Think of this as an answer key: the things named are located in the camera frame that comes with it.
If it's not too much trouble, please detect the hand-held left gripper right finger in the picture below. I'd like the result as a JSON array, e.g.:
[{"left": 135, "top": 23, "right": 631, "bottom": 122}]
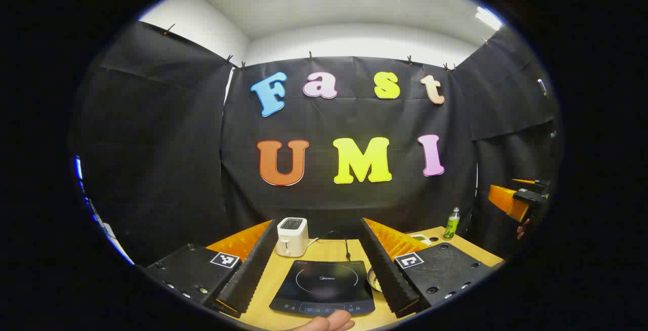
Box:
[{"left": 358, "top": 217, "right": 494, "bottom": 319}]

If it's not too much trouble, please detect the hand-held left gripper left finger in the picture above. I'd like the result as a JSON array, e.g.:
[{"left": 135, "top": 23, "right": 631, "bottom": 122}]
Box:
[{"left": 147, "top": 219, "right": 279, "bottom": 319}]

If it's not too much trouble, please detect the stainless steel pot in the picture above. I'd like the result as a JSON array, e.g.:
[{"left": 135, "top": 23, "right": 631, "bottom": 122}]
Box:
[{"left": 367, "top": 267, "right": 384, "bottom": 293}]

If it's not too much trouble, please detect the black induction cooktop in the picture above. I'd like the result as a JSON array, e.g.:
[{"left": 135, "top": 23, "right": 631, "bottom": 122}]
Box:
[{"left": 269, "top": 259, "right": 376, "bottom": 317}]

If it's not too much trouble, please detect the white toaster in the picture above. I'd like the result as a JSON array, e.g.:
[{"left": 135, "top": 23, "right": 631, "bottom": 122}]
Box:
[{"left": 276, "top": 217, "right": 309, "bottom": 258}]

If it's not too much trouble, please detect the green drink bottle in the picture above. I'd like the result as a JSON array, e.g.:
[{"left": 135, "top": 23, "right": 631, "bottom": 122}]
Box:
[{"left": 444, "top": 207, "right": 461, "bottom": 240}]

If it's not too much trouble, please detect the black backdrop cloth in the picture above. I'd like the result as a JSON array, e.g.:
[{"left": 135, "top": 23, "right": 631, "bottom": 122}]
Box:
[{"left": 68, "top": 20, "right": 562, "bottom": 266}]

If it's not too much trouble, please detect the small ceiling light panel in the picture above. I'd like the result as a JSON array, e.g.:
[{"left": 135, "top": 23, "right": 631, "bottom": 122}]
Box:
[{"left": 475, "top": 6, "right": 503, "bottom": 31}]

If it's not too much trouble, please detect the black power cable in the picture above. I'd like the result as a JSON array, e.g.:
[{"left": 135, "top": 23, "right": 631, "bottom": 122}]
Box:
[{"left": 316, "top": 230, "right": 353, "bottom": 262}]

